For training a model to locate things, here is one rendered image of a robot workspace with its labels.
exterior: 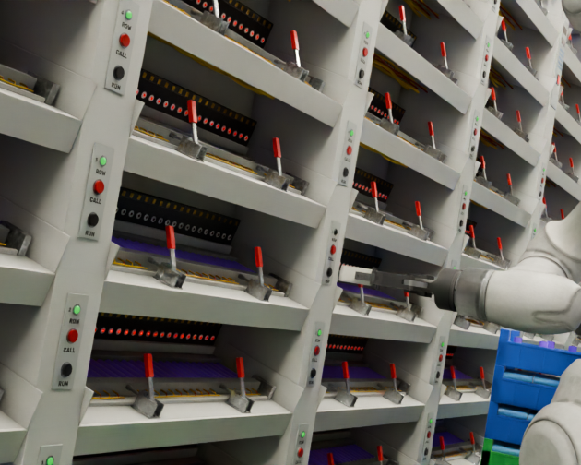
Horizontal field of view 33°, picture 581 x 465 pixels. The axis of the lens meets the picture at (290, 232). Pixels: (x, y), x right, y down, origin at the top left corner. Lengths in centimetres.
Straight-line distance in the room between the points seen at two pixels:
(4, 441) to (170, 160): 45
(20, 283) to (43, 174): 15
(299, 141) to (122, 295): 65
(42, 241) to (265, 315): 55
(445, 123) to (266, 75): 99
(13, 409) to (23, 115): 36
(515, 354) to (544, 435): 99
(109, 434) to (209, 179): 41
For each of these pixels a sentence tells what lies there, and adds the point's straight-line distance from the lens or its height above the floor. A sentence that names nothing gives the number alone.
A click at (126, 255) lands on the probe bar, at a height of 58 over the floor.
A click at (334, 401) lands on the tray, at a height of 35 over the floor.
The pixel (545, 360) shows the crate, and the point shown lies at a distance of 221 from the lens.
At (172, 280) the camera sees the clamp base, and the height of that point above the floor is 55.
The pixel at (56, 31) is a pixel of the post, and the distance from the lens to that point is 134.
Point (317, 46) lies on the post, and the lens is 193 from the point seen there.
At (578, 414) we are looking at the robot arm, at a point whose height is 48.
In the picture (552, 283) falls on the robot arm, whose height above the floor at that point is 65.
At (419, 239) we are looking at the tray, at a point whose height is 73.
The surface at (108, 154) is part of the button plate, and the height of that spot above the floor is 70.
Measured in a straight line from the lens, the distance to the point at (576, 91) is 396.
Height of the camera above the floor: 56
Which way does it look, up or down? 3 degrees up
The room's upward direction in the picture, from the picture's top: 9 degrees clockwise
